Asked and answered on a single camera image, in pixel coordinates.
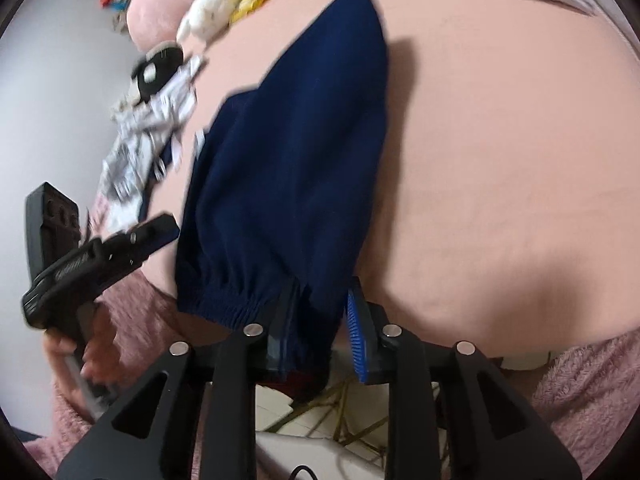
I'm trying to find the navy shorts with white stripes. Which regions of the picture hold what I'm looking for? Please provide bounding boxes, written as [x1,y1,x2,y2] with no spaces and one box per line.
[175,0,388,402]

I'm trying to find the light patterned clothes pile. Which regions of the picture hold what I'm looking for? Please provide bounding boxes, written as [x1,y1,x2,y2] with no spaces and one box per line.
[91,55,206,234]

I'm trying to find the person's left hand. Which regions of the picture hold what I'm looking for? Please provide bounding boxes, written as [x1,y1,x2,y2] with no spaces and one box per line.
[42,304,122,412]

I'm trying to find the black and white plush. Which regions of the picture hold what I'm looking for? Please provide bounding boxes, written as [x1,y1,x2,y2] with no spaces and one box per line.
[130,41,184,105]

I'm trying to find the pink bed sheet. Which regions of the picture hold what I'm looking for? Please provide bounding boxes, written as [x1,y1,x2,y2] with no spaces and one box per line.
[152,0,639,356]

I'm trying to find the white plush toy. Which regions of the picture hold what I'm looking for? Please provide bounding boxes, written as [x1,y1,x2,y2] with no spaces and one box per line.
[176,0,241,44]

